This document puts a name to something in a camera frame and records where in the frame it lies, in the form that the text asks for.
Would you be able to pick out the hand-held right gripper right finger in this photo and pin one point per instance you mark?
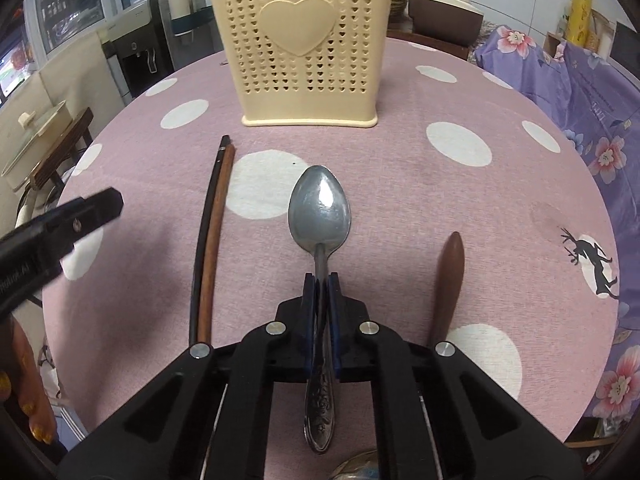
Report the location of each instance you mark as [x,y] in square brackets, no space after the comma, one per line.
[334,305]

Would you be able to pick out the black chopstick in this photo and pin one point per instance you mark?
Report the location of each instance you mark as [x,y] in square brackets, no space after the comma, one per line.
[202,240]

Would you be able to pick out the small wooden box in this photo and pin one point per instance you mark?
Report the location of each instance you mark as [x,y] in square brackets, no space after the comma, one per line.
[554,42]

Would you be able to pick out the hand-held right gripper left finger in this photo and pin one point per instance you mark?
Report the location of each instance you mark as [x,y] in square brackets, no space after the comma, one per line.
[310,305]

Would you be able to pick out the cream plastic utensil holder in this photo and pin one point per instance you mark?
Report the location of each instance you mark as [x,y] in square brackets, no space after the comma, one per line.
[300,45]

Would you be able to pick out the person's foot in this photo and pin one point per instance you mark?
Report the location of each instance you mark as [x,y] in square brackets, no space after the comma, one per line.
[30,395]

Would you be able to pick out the brown wooden chopstick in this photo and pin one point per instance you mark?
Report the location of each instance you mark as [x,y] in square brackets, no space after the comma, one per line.
[216,240]

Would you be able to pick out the metal spoon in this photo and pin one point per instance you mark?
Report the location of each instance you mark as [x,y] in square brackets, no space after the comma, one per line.
[320,205]

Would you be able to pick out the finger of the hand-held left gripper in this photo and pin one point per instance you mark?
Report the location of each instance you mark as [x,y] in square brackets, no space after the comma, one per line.
[85,215]

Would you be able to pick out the purple floral cloth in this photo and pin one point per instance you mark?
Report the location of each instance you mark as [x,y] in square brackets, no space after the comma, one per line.
[600,125]

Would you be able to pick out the blue wall tray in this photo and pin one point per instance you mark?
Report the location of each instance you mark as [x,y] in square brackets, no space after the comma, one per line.
[184,22]

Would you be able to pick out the wooden spoon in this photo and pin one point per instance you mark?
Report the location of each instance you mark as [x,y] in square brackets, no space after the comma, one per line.
[447,270]

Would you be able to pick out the yellow paper roll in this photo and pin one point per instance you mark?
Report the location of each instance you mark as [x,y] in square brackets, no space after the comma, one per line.
[580,10]

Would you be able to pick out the dark wooden stool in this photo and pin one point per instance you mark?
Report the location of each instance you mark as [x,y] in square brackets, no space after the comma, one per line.
[62,152]

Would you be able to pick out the window frame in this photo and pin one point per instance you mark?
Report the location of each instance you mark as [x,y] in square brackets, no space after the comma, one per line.
[55,10]

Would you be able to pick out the grey water dispenser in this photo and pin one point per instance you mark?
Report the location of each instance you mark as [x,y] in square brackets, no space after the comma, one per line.
[135,45]

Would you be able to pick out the round table, pink polka-dot cloth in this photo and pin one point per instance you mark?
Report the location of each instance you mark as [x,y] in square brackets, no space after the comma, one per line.
[400,195]

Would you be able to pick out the brown white rice cooker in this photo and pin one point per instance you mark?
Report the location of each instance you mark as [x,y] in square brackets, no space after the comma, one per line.
[442,10]

